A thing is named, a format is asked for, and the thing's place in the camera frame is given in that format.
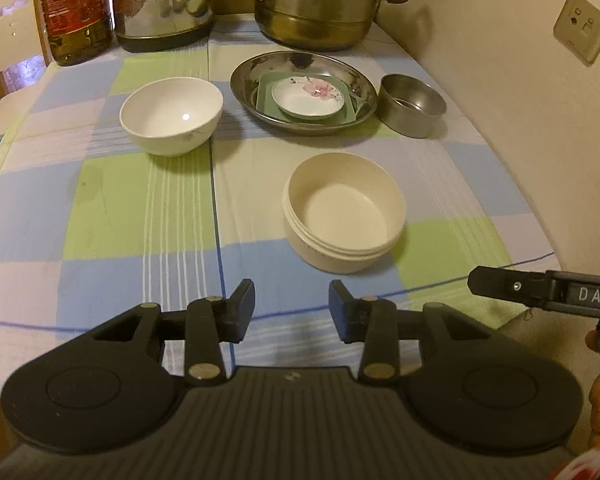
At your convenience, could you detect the stainless steel kettle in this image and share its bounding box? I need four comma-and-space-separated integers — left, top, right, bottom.
111, 0, 214, 52

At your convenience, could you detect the green rectangular tray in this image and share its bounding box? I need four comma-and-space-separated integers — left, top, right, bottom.
256, 72, 356, 125

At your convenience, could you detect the plaid pastel tablecloth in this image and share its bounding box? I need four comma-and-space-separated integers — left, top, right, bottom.
0, 18, 557, 391

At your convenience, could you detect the beige wall socket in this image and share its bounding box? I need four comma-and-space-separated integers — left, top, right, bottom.
553, 0, 600, 66

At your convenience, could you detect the white wooden chair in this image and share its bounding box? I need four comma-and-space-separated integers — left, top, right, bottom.
0, 0, 52, 98

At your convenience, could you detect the small floral saucer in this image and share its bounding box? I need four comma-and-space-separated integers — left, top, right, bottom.
271, 76, 344, 119

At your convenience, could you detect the large steel plate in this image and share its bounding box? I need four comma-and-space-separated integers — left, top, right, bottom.
230, 50, 377, 136

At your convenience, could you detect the cream plastic bowl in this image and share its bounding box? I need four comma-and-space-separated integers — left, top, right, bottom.
282, 152, 406, 274

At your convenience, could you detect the white ceramic bowl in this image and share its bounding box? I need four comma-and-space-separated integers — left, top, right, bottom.
119, 77, 224, 157

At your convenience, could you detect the small steel bowl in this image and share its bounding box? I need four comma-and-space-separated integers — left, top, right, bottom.
376, 74, 448, 139

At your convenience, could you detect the cooking oil bottle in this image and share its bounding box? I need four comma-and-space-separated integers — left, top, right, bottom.
41, 0, 112, 66

